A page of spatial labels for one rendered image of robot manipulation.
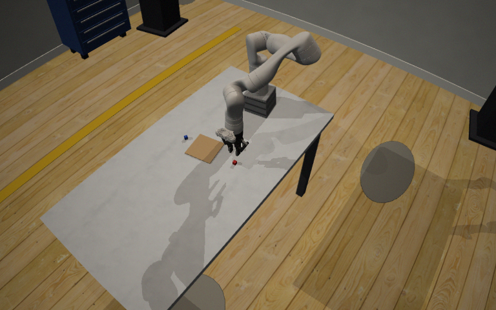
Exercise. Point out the tan flat mat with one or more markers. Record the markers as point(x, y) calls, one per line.
point(204, 148)

